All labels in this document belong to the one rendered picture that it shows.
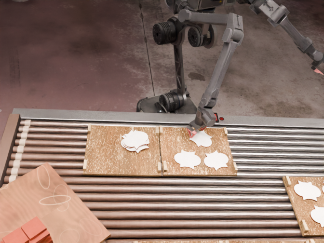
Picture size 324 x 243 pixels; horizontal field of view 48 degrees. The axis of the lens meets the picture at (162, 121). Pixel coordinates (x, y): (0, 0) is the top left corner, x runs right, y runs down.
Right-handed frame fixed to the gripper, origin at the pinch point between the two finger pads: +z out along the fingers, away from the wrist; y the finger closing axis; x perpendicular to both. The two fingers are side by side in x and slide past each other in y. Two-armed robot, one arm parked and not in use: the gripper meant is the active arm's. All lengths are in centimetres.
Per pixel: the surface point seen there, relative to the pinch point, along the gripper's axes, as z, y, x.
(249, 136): 3.9, 27.5, -20.4
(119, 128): 1.5, -32.6, 31.7
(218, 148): 1.8, 2.4, -15.7
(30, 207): -8, -100, 12
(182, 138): 1.7, -8.1, 3.1
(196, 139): 0.9, -3.0, -2.8
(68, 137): 4, -58, 46
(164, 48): 93, 154, 170
